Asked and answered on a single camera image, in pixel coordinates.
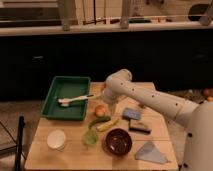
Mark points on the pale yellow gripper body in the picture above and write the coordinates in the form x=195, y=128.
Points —
x=112, y=108

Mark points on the red yellow apple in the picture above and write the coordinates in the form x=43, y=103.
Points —
x=100, y=111

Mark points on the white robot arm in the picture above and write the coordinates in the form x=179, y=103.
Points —
x=196, y=118

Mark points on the light green cup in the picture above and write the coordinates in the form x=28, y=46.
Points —
x=90, y=137

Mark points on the green chili pepper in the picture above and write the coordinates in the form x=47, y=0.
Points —
x=99, y=120

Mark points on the yellow banana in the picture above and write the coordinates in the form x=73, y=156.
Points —
x=107, y=125

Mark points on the blue sponge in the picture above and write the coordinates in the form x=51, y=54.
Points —
x=129, y=113

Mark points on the dark maroon bowl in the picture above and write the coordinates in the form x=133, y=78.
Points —
x=118, y=142

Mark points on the white dish brush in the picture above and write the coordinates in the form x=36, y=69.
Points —
x=65, y=102

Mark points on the green plastic tray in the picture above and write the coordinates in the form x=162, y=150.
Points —
x=66, y=87

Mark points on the grey folded cloth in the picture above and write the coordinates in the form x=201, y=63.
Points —
x=150, y=153

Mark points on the black chair frame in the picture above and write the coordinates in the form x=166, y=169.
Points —
x=17, y=147

